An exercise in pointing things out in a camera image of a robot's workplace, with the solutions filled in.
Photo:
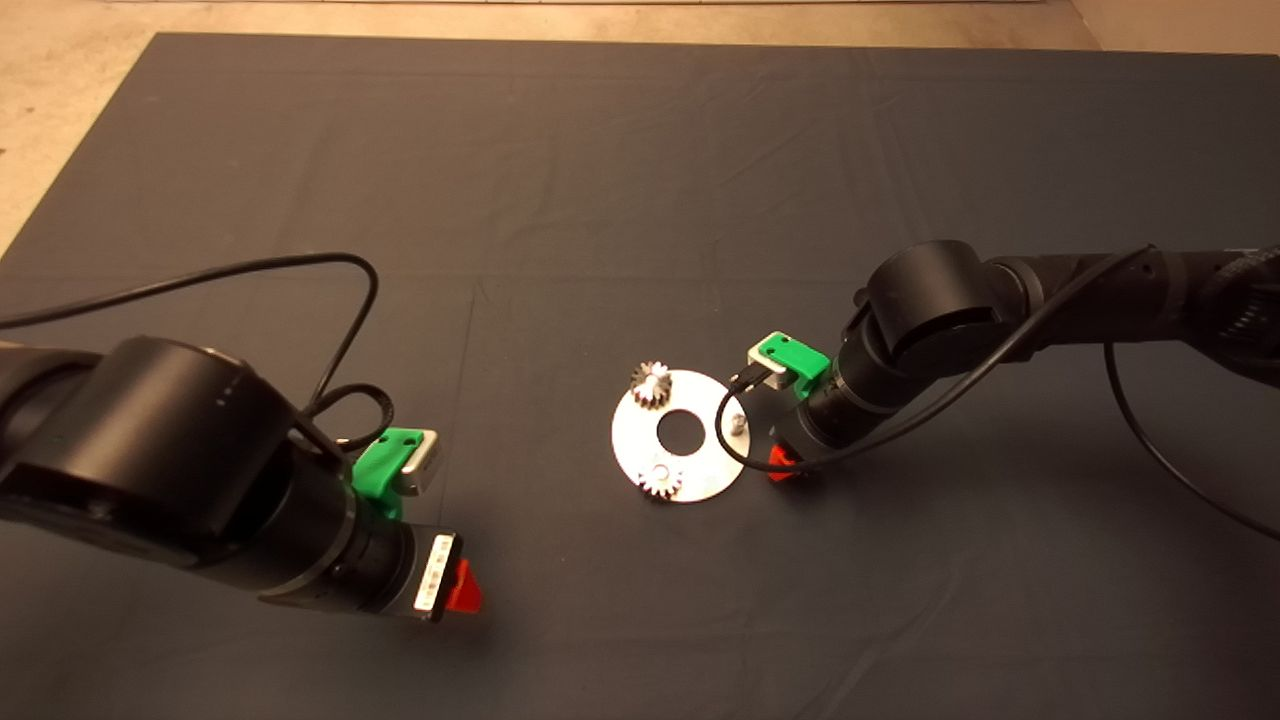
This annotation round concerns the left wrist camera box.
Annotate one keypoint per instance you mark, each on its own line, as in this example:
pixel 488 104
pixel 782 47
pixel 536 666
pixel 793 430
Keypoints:
pixel 425 465

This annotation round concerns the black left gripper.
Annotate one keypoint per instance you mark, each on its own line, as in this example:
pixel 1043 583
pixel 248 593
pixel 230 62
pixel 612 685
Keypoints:
pixel 400 570

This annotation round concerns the left green camera mount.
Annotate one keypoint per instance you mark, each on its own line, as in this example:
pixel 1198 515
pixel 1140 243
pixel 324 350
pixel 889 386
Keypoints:
pixel 378 465

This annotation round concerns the dark steel planetary gear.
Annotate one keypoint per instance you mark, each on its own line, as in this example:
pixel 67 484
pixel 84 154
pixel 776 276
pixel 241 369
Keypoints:
pixel 650 388

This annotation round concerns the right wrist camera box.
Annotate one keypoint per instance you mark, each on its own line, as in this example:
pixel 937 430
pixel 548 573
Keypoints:
pixel 772 370

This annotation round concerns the round metal carrier plate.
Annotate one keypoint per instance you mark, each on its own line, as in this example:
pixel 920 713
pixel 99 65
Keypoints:
pixel 640 450

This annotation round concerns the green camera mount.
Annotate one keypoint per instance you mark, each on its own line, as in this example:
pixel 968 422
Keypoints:
pixel 800 358
pixel 378 465

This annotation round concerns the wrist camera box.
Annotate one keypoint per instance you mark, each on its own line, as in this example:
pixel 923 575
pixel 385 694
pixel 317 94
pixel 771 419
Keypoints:
pixel 425 465
pixel 772 370

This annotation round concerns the bright steel planetary gear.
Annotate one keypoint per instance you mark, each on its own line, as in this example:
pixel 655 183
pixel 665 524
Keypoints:
pixel 660 482

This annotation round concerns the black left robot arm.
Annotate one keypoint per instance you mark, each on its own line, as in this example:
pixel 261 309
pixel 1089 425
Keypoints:
pixel 150 450

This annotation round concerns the dark grey table cloth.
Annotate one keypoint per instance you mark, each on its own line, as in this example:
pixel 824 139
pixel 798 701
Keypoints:
pixel 640 150

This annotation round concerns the right green camera mount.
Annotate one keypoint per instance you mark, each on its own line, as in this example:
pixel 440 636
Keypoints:
pixel 800 358

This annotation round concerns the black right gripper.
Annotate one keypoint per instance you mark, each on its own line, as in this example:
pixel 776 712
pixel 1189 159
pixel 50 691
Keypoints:
pixel 820 435

